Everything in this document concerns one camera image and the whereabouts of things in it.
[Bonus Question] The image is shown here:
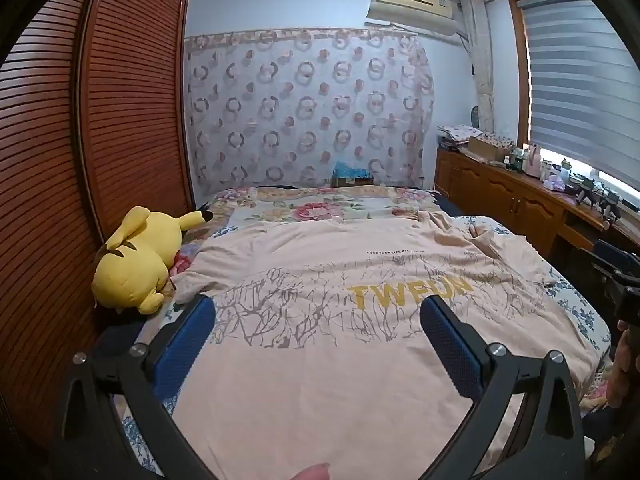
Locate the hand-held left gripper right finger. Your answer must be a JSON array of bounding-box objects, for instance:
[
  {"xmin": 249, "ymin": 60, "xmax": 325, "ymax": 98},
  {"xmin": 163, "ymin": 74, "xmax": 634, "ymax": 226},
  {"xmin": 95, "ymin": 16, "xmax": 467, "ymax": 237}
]
[{"xmin": 419, "ymin": 296, "xmax": 587, "ymax": 480}]

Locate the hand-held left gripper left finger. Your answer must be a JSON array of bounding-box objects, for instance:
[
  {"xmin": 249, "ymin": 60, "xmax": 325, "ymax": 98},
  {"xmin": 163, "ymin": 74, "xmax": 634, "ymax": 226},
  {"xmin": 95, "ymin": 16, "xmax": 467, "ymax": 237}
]
[{"xmin": 50, "ymin": 294, "xmax": 217, "ymax": 480}]

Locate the peach printed t-shirt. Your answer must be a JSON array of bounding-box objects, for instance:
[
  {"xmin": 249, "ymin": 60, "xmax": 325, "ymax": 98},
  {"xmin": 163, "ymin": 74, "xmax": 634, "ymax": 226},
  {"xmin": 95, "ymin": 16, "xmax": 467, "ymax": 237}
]
[{"xmin": 159, "ymin": 210, "xmax": 601, "ymax": 480}]

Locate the person's right hand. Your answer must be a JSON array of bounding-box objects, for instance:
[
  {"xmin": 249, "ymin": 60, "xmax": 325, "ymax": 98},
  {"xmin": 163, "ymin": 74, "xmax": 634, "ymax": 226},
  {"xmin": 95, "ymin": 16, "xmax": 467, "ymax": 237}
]
[{"xmin": 614, "ymin": 317, "xmax": 640, "ymax": 378}]

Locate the person's left hand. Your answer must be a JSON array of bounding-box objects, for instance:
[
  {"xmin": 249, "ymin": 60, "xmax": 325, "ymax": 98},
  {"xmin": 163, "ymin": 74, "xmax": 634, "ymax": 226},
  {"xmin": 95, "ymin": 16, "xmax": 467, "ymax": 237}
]
[{"xmin": 289, "ymin": 462, "xmax": 332, "ymax": 480}]

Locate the dark toy figure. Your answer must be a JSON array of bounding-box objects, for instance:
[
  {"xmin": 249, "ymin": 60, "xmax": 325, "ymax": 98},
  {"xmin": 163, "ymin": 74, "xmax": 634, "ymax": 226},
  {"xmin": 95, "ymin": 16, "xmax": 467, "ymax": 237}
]
[{"xmin": 575, "ymin": 178, "xmax": 623, "ymax": 231}]

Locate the yellow plush toy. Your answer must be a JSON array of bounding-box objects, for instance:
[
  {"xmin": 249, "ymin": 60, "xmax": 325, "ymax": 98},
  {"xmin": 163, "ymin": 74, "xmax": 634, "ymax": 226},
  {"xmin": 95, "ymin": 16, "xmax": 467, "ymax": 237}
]
[{"xmin": 91, "ymin": 205, "xmax": 214, "ymax": 316}]

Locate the wooden sideboard cabinet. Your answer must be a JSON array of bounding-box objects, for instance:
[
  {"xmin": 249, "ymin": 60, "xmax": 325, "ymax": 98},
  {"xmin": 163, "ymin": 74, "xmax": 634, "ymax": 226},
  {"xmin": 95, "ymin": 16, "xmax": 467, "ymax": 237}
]
[{"xmin": 434, "ymin": 146, "xmax": 640, "ymax": 261}]

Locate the dark blue mattress cover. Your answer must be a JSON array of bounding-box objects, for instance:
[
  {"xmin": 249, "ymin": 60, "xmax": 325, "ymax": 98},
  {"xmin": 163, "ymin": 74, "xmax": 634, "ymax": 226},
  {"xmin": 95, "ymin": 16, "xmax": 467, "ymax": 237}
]
[{"xmin": 428, "ymin": 189, "xmax": 476, "ymax": 219}]

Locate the cardboard box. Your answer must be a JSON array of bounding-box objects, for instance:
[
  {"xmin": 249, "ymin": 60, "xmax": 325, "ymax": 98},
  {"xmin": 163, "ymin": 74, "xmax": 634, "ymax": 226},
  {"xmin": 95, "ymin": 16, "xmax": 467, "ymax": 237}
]
[{"xmin": 467, "ymin": 136, "xmax": 515, "ymax": 163}]

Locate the floral blanket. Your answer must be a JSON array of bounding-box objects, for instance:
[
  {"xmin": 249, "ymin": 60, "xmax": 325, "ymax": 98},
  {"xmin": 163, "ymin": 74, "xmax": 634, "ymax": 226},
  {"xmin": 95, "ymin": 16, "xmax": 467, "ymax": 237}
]
[{"xmin": 177, "ymin": 185, "xmax": 446, "ymax": 261}]

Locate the grey striped window blind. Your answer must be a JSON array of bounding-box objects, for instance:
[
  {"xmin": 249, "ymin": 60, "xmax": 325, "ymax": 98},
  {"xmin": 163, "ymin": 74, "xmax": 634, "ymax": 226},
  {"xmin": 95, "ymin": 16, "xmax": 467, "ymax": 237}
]
[{"xmin": 515, "ymin": 0, "xmax": 640, "ymax": 196}]

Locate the blue box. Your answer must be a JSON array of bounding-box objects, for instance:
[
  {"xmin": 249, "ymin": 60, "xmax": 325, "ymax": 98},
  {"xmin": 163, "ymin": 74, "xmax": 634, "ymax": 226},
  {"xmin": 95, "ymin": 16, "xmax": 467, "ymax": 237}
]
[{"xmin": 330, "ymin": 161, "xmax": 375, "ymax": 188}]

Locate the folded patterned cloth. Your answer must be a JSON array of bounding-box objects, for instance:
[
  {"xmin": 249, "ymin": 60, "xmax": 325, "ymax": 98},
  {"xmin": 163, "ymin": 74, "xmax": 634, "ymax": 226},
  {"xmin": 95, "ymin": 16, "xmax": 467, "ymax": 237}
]
[{"xmin": 437, "ymin": 124, "xmax": 485, "ymax": 150}]

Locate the wooden louvered wardrobe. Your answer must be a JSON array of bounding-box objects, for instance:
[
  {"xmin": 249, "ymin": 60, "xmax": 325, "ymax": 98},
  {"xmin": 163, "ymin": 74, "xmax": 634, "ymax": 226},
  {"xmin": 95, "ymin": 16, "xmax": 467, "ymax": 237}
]
[{"xmin": 0, "ymin": 0, "xmax": 197, "ymax": 461}]

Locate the cream window curtain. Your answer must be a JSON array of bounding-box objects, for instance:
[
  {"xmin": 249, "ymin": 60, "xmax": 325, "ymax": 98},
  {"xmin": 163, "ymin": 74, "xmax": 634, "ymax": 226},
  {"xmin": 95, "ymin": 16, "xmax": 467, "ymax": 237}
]
[{"xmin": 460, "ymin": 0, "xmax": 497, "ymax": 133}]

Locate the cream air conditioner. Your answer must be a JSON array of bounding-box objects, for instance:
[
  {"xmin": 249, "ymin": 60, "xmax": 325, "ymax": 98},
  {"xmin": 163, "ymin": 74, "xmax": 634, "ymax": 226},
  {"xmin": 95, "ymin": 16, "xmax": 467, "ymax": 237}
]
[{"xmin": 364, "ymin": 0, "xmax": 459, "ymax": 37}]

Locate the circle patterned wall cloth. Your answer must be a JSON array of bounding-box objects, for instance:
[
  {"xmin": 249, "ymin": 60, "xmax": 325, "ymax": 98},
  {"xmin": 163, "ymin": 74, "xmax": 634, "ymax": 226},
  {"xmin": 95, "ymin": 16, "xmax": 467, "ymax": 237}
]
[{"xmin": 183, "ymin": 28, "xmax": 435, "ymax": 192}]

